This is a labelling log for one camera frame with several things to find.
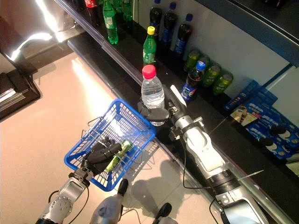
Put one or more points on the blue plastic shopping basket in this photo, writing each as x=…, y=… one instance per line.
x=69, y=163

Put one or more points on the silver left robot leg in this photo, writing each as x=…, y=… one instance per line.
x=105, y=210

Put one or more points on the dark glossy display unit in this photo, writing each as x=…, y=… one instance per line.
x=21, y=93

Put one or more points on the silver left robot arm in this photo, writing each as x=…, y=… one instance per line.
x=63, y=200

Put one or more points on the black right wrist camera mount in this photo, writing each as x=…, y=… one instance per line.
x=175, y=134

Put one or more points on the Coca-Cola bottle red label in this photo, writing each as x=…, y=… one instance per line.
x=92, y=14

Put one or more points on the slim blue cookie box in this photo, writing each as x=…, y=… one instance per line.
x=240, y=96
x=268, y=95

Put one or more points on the green drink bottle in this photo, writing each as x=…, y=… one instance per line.
x=119, y=155

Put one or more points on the white plastic strip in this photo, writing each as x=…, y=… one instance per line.
x=178, y=95

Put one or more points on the green soda bottle yellow cap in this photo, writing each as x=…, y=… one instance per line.
x=127, y=11
x=118, y=5
x=111, y=25
x=149, y=51

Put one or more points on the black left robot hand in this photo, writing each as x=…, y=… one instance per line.
x=100, y=156

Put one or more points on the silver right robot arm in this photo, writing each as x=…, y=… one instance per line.
x=205, y=151

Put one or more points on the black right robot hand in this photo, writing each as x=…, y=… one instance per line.
x=156, y=115

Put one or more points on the clear water bottle red label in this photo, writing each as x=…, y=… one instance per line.
x=153, y=91

